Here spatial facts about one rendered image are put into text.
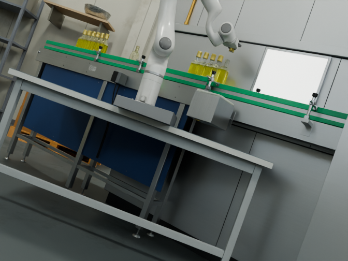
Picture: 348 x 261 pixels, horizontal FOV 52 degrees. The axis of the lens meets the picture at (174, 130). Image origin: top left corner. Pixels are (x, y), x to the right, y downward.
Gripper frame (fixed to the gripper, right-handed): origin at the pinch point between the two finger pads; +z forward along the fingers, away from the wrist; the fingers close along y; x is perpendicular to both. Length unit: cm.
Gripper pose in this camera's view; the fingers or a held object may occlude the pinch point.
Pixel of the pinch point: (232, 46)
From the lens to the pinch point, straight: 248.8
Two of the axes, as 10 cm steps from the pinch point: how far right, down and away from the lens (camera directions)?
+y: 9.0, 3.2, -3.0
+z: 2.7, 1.2, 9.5
